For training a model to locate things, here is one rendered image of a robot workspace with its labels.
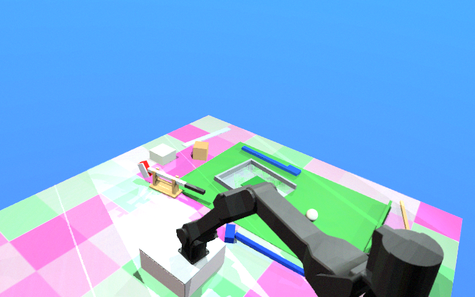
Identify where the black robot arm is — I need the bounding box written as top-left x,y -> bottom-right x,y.
176,182 -> 444,297

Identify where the tan rectangular block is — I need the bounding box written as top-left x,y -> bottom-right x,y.
193,141 -> 209,161

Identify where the white ball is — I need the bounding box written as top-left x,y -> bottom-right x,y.
306,209 -> 318,221

